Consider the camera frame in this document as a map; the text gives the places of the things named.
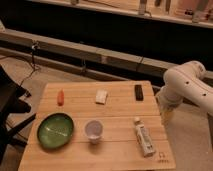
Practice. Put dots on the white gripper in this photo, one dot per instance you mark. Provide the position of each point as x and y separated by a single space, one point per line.
166 115

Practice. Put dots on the white sponge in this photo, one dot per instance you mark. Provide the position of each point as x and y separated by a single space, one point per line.
101 97

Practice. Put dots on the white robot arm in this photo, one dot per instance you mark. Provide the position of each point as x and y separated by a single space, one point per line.
184 81

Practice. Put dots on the black rectangular block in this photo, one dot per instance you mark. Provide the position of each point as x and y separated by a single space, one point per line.
139 93

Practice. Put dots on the white plastic bottle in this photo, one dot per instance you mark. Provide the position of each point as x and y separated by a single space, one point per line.
144 138

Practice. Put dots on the orange carrot toy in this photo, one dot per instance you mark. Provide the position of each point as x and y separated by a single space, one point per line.
60 98

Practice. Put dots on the green bowl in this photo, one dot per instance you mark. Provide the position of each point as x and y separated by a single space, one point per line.
55 131

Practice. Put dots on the black chair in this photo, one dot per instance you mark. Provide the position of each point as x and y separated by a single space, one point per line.
10 93

